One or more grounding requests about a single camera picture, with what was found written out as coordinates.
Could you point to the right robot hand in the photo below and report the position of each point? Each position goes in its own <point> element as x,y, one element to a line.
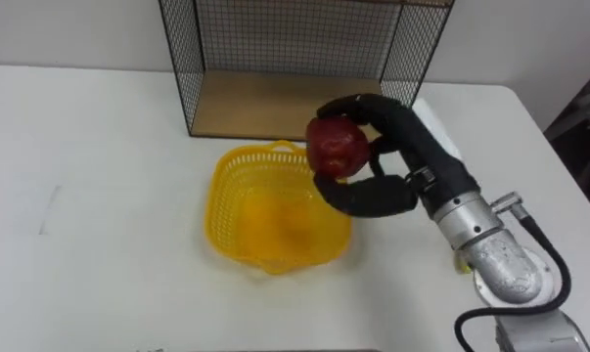
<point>412,146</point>

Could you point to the yellow plastic basket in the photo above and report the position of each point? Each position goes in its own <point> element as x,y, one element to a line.
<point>275,210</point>

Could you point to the white table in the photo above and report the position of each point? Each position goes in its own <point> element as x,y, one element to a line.
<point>128,220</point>

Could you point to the red apple soft toy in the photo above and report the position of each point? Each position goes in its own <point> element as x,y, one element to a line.
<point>337,146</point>

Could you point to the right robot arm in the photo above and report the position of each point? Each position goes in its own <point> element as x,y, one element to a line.
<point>505,264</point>

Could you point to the dark chair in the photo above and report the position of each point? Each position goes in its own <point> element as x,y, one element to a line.
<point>583,142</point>

